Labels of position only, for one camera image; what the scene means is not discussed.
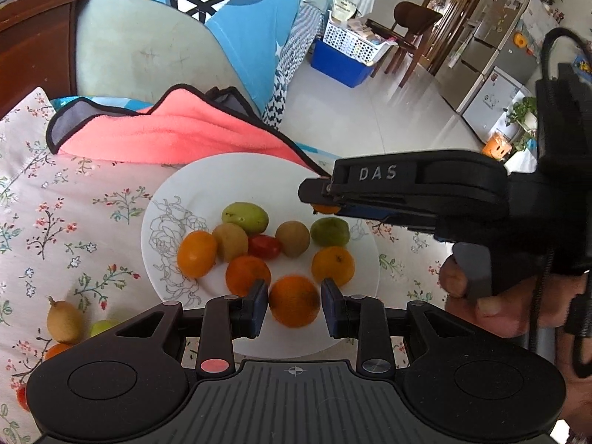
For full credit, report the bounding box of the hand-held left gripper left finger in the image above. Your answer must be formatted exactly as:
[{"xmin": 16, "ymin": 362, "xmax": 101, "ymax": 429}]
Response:
[{"xmin": 111, "ymin": 279, "xmax": 269, "ymax": 379}]

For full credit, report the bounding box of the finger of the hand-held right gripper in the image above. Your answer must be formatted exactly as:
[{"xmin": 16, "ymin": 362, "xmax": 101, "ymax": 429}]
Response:
[
  {"xmin": 337, "ymin": 202, "xmax": 439, "ymax": 236},
  {"xmin": 298, "ymin": 176, "xmax": 334, "ymax": 207}
]

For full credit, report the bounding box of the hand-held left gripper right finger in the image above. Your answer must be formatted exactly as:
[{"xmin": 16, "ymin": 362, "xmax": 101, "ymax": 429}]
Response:
[{"xmin": 322, "ymin": 277, "xmax": 479, "ymax": 379}]

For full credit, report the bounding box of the white plate with line drawing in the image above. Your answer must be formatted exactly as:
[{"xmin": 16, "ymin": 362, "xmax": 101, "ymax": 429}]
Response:
[{"xmin": 140, "ymin": 152, "xmax": 381, "ymax": 360}]

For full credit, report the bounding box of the brownish green jujube fruit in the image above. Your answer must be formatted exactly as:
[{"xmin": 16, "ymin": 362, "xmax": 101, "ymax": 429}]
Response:
[
  {"xmin": 212, "ymin": 223, "xmax": 249, "ymax": 262},
  {"xmin": 276, "ymin": 221, "xmax": 311, "ymax": 259}
]

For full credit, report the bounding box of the oval orange kumquat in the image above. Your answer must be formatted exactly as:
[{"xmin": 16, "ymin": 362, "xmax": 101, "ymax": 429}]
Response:
[{"xmin": 177, "ymin": 230, "xmax": 218, "ymax": 279}]

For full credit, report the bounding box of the person's right hand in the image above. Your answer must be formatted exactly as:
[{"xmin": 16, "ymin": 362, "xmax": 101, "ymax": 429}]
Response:
[{"xmin": 438, "ymin": 256, "xmax": 592, "ymax": 443}]

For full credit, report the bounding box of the orange smiley pot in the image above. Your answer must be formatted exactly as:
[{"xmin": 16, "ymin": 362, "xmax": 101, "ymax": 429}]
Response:
[{"xmin": 482, "ymin": 132, "xmax": 514, "ymax": 161}]

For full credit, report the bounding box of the green potted plant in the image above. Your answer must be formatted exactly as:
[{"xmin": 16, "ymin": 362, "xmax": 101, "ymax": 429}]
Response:
[{"xmin": 505, "ymin": 96, "xmax": 540, "ymax": 149}]

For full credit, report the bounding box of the small white refrigerator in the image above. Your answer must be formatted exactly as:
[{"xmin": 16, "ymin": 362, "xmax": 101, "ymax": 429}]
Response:
[{"xmin": 462, "ymin": 67, "xmax": 534, "ymax": 142}]

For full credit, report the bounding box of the black white chevron cloth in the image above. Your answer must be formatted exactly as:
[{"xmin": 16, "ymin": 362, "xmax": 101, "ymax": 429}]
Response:
[{"xmin": 261, "ymin": 7, "xmax": 325, "ymax": 131}]

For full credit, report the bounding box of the blue plastic crate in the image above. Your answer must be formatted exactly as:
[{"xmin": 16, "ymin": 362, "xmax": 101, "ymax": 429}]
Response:
[{"xmin": 311, "ymin": 39, "xmax": 376, "ymax": 90}]

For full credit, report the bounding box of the pink towel with grey edge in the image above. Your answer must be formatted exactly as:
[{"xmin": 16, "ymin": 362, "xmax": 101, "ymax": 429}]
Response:
[{"xmin": 46, "ymin": 84, "xmax": 332, "ymax": 182}]

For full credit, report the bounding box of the white plastic basket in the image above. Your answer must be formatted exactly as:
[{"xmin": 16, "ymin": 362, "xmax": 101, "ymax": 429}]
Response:
[{"xmin": 323, "ymin": 18, "xmax": 399, "ymax": 67}]

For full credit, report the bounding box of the silver refrigerator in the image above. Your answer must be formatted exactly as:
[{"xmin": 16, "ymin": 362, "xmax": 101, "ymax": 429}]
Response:
[{"xmin": 446, "ymin": 0, "xmax": 547, "ymax": 87}]

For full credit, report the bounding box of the brown wooden chair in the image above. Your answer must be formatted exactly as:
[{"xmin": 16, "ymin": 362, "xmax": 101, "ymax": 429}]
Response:
[{"xmin": 381, "ymin": 1, "xmax": 445, "ymax": 90}]

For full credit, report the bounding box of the blue printed blanket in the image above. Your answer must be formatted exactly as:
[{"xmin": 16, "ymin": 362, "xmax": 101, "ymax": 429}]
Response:
[{"xmin": 41, "ymin": 0, "xmax": 302, "ymax": 112}]

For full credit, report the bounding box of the green white bag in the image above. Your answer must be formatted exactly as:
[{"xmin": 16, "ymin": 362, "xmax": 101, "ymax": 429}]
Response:
[{"xmin": 330, "ymin": 0, "xmax": 360, "ymax": 25}]

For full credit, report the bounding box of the pale green armchair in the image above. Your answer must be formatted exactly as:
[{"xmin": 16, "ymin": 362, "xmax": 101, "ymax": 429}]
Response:
[{"xmin": 74, "ymin": 0, "xmax": 265, "ymax": 112}]

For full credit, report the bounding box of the dark wooden headboard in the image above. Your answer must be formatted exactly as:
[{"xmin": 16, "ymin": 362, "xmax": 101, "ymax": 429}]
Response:
[{"xmin": 0, "ymin": 0, "xmax": 96, "ymax": 112}]

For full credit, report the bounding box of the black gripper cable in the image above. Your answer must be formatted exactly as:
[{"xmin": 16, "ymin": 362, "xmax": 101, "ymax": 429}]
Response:
[{"xmin": 529, "ymin": 28, "xmax": 590, "ymax": 358}]

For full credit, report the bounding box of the wooden door frame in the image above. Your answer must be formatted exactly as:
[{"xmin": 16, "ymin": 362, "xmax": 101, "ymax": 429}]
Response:
[{"xmin": 423, "ymin": 0, "xmax": 485, "ymax": 75}]

